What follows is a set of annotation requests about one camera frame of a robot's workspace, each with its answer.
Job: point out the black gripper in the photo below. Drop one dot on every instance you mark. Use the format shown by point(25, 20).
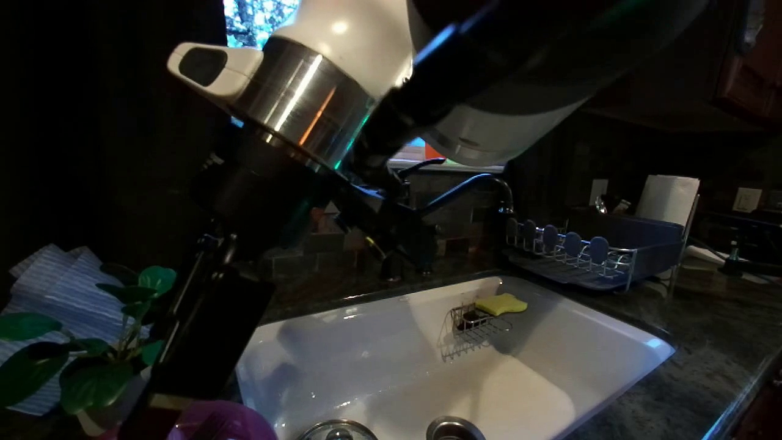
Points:
point(252, 188)

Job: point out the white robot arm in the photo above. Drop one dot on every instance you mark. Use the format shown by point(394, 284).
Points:
point(350, 32)

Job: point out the blue dish rack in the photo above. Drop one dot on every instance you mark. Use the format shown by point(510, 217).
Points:
point(603, 246)

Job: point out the purple bowl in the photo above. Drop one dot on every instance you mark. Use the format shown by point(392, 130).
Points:
point(223, 422)

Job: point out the striped white cloth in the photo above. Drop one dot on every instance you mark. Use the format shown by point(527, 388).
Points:
point(64, 284)

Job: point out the green leafy potted plant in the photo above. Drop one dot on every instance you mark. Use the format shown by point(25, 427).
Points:
point(89, 381)

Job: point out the white kitchen sink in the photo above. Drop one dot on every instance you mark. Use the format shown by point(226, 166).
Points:
point(368, 369)

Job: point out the round metal sink stopper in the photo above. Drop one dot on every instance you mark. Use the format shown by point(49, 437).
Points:
point(335, 432)

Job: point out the dark window curtain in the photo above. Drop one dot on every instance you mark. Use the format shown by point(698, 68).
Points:
point(89, 124)
point(542, 172)

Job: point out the dark scrub pad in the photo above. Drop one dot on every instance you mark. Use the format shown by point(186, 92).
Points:
point(467, 318)

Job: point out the kitchen window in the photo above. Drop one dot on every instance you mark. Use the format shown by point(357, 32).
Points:
point(252, 20)

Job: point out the metal sink drain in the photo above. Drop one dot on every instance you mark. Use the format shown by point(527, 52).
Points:
point(456, 430)

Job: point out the yellow sponge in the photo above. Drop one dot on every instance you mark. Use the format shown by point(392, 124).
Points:
point(502, 305)

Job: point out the dark bronze faucet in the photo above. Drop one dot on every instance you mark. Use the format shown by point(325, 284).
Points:
point(479, 179)

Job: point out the white paper towel roll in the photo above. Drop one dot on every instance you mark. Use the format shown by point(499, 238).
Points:
point(669, 199)

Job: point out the small dark countertop object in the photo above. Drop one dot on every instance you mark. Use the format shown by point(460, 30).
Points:
point(735, 256)

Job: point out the white wall outlet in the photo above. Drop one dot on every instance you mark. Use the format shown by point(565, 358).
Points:
point(747, 202)
point(599, 193)

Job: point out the wooden wall cabinet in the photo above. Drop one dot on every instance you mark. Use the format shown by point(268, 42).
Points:
point(754, 75)

